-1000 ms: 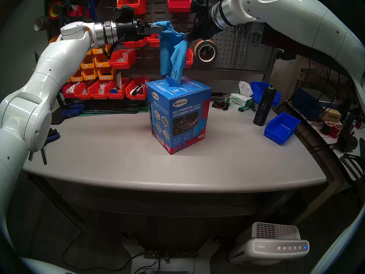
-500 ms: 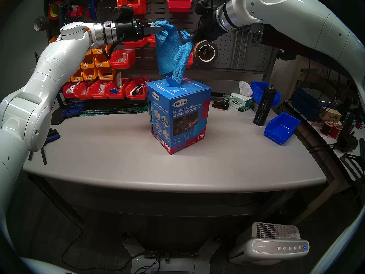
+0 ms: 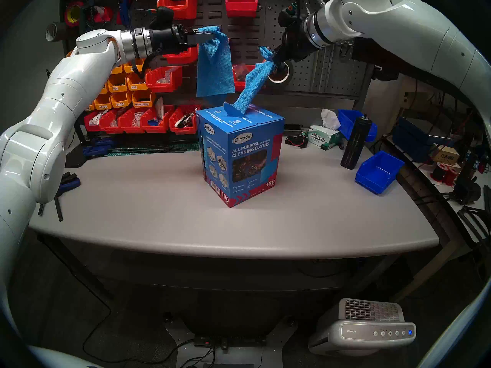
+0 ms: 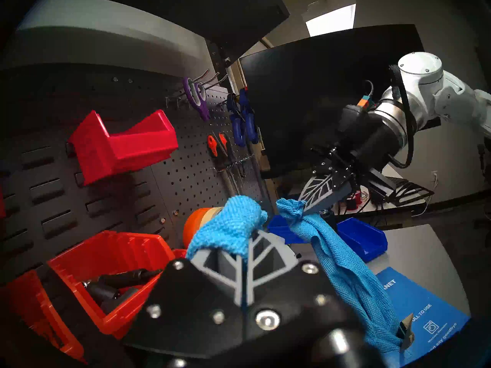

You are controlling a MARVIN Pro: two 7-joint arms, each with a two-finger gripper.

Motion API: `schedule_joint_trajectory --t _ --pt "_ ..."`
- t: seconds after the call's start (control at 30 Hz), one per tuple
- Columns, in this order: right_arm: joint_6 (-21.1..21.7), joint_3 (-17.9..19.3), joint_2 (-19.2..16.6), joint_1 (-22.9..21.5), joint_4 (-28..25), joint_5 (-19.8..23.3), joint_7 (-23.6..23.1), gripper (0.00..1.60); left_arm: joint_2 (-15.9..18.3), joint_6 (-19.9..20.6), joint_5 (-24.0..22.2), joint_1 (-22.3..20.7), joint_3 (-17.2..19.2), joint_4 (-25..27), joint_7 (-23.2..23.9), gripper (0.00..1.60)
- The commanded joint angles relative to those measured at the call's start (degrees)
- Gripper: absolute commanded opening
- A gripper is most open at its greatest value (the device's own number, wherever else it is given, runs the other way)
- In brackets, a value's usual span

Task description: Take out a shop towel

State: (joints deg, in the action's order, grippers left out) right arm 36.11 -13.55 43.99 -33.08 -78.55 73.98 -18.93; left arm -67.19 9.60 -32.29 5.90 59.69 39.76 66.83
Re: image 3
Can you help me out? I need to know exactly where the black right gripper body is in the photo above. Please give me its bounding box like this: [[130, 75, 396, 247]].
[[277, 16, 313, 64]]

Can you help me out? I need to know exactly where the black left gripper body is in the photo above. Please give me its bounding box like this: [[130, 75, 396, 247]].
[[151, 23, 197, 54]]

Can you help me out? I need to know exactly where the blue microfiber shop towel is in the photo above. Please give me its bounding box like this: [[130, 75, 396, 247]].
[[223, 46, 277, 115], [196, 25, 235, 105]]

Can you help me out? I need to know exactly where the black orange tape roll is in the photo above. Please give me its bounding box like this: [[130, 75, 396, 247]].
[[267, 61, 294, 85]]

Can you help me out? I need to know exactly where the red storage bin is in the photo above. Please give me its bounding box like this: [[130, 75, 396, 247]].
[[117, 107, 147, 134], [140, 105, 175, 134], [225, 0, 259, 18], [99, 108, 124, 134], [157, 0, 198, 20], [163, 45, 198, 64], [84, 110, 101, 132], [145, 66, 183, 94], [233, 64, 265, 92], [169, 105, 201, 135]]

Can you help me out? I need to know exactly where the white tissue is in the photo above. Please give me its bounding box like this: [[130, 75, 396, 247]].
[[321, 108, 341, 131]]

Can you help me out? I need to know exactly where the black electronic module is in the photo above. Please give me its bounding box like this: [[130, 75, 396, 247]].
[[285, 133, 310, 149]]

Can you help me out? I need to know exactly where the Kimtech wipes box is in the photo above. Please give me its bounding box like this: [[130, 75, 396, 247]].
[[308, 125, 343, 151]]

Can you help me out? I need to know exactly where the black bar clamp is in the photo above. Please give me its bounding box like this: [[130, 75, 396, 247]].
[[79, 0, 96, 38]]

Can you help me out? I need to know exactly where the blue plastic bin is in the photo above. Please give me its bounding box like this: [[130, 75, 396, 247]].
[[355, 151, 405, 196], [337, 109, 378, 143]]

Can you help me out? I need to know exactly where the red yellow tape roll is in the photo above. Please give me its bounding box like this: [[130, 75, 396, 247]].
[[64, 1, 85, 27]]

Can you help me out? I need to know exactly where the blue cleaning cloth box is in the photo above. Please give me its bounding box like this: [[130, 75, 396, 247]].
[[196, 103, 285, 209]]

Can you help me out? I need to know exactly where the black spray can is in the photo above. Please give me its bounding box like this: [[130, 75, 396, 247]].
[[340, 113, 372, 170]]

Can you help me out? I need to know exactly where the green cutting mat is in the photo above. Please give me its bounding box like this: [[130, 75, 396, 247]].
[[101, 141, 200, 157]]

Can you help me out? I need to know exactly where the dark blue box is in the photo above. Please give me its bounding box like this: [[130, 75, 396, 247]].
[[391, 116, 435, 163]]

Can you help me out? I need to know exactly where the flat black pad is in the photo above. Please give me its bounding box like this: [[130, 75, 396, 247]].
[[65, 145, 87, 168]]

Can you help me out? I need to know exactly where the blue black hand clamp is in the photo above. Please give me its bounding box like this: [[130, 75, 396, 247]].
[[38, 172, 81, 222]]

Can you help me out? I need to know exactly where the small cardboard box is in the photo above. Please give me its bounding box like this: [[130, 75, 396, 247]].
[[432, 145, 460, 166]]

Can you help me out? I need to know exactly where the black power adapter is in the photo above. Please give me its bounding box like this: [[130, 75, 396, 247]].
[[453, 176, 482, 205]]

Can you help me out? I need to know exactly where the black laptop stand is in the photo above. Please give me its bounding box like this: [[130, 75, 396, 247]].
[[456, 205, 491, 243]]

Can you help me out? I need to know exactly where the white air purifier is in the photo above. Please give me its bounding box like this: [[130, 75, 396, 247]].
[[308, 298, 417, 357]]

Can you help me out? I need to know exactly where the black power strip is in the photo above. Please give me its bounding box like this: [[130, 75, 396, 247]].
[[193, 334, 267, 349]]

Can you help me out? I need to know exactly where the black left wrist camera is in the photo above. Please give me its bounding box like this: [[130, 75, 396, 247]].
[[149, 6, 175, 29]]

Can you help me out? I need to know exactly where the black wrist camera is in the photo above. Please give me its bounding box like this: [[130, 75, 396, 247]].
[[278, 3, 304, 27], [149, 6, 175, 29]]

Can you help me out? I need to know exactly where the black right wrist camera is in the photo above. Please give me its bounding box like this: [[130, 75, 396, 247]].
[[278, 3, 304, 27]]

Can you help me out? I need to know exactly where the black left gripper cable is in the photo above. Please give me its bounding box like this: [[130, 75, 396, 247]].
[[132, 45, 166, 72]]

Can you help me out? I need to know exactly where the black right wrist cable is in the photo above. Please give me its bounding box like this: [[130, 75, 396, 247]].
[[293, 0, 327, 19]]

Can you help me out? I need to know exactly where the blue handled tool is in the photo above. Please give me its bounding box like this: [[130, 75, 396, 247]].
[[118, 0, 135, 26]]

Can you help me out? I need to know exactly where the grey duct tape roll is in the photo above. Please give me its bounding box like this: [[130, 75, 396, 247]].
[[45, 21, 68, 42]]

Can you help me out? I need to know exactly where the dark table frame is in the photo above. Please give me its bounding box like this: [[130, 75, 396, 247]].
[[35, 233, 466, 302]]

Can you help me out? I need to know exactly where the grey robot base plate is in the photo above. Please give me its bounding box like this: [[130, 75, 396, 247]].
[[163, 313, 298, 368]]

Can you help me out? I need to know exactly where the black floor cable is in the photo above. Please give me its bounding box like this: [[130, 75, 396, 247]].
[[82, 294, 193, 366]]

